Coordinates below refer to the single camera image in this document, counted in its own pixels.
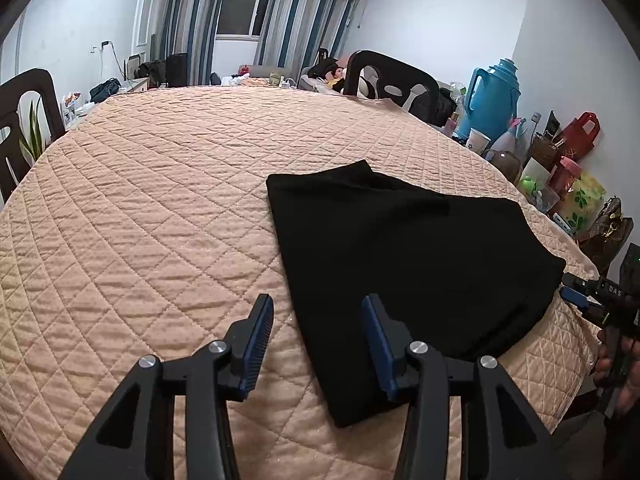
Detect brown glass pitcher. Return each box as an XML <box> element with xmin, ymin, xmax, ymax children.
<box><xmin>492</xmin><ymin>150</ymin><xmax>523</xmax><ymax>183</ymax></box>

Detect window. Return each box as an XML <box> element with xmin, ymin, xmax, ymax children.
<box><xmin>215</xmin><ymin>0</ymin><xmax>273</xmax><ymax>38</ymax></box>

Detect white pink spray bottle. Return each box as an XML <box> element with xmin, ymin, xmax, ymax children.
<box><xmin>487</xmin><ymin>119</ymin><xmax>526</xmax><ymax>153</ymax></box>

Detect green leaf print bag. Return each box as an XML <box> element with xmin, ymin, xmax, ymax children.
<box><xmin>560</xmin><ymin>172</ymin><xmax>607</xmax><ymax>233</ymax></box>

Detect black speaker box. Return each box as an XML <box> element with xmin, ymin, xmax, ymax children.
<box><xmin>166</xmin><ymin>53</ymin><xmax>188</xmax><ymax>88</ymax></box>

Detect grey sofa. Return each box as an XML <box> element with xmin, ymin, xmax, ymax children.
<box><xmin>299</xmin><ymin>66</ymin><xmax>346</xmax><ymax>93</ymax></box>

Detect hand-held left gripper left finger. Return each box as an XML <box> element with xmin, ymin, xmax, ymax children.
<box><xmin>59</xmin><ymin>293</ymin><xmax>275</xmax><ymax>480</ymax></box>

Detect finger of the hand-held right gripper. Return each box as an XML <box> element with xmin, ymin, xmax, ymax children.
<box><xmin>562</xmin><ymin>272</ymin><xmax>608</xmax><ymax>297</ymax></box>
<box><xmin>560</xmin><ymin>287</ymin><xmax>606</xmax><ymax>326</ymax></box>

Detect person's right hand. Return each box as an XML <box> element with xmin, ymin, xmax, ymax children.
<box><xmin>591</xmin><ymin>331</ymin><xmax>640</xmax><ymax>415</ymax></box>

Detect peach quilted blanket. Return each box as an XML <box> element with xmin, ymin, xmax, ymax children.
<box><xmin>0</xmin><ymin>85</ymin><xmax>601</xmax><ymax>480</ymax></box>

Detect white door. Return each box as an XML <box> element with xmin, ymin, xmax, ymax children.
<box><xmin>132</xmin><ymin>0</ymin><xmax>161</xmax><ymax>61</ymax></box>

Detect green toy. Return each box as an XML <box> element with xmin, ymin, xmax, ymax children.
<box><xmin>520</xmin><ymin>175</ymin><xmax>546</xmax><ymax>206</ymax></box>

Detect striped curtain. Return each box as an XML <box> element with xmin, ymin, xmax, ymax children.
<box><xmin>160</xmin><ymin>0</ymin><xmax>233</xmax><ymax>86</ymax></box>
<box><xmin>255</xmin><ymin>0</ymin><xmax>361</xmax><ymax>78</ymax></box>

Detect brown woven basket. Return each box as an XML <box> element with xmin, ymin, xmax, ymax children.
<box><xmin>529</xmin><ymin>132</ymin><xmax>558</xmax><ymax>171</ymax></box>

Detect pink drinking bottle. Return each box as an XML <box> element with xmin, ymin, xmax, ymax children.
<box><xmin>550</xmin><ymin>156</ymin><xmax>581</xmax><ymax>193</ymax></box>

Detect red gift bag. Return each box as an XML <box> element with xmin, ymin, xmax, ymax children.
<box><xmin>552</xmin><ymin>112</ymin><xmax>601</xmax><ymax>166</ymax></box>

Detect white paper cup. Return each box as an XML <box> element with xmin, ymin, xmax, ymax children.
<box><xmin>466</xmin><ymin>128</ymin><xmax>491</xmax><ymax>153</ymax></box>

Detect blue thermos jug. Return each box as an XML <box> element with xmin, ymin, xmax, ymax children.
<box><xmin>452</xmin><ymin>58</ymin><xmax>521</xmax><ymax>146</ymax></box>

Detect green potted plant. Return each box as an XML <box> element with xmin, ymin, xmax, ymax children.
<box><xmin>20</xmin><ymin>100</ymin><xmax>51</xmax><ymax>161</ymax></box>

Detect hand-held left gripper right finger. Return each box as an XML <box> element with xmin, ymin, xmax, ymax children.
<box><xmin>361</xmin><ymin>294</ymin><xmax>556</xmax><ymax>480</ymax></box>

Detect brown patterned handbag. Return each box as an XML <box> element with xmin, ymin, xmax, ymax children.
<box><xmin>582</xmin><ymin>197</ymin><xmax>635</xmax><ymax>273</ymax></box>

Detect black bag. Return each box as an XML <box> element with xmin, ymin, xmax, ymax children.
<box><xmin>90</xmin><ymin>78</ymin><xmax>121</xmax><ymax>102</ymax></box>
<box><xmin>137</xmin><ymin>60</ymin><xmax>168</xmax><ymax>83</ymax></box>
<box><xmin>432</xmin><ymin>92</ymin><xmax>458</xmax><ymax>128</ymax></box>

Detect black pants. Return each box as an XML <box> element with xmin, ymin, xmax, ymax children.
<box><xmin>266</xmin><ymin>159</ymin><xmax>567</xmax><ymax>428</ymax></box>

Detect dark wooden chair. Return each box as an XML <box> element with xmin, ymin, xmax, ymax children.
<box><xmin>342</xmin><ymin>50</ymin><xmax>441</xmax><ymax>123</ymax></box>
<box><xmin>0</xmin><ymin>67</ymin><xmax>67</xmax><ymax>206</ymax></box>

